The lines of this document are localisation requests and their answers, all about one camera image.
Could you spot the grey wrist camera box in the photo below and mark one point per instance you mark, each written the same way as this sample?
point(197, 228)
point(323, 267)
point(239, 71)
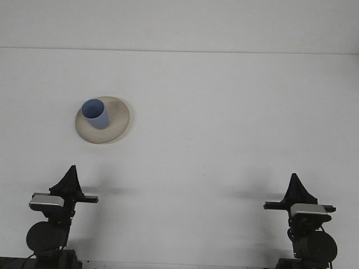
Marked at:
point(46, 201)
point(308, 210)

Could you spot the pale blue cup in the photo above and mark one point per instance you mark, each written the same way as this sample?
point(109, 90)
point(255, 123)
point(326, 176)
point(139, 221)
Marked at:
point(98, 120)

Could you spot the pale round plate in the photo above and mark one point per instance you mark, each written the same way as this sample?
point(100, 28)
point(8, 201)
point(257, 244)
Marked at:
point(117, 123)

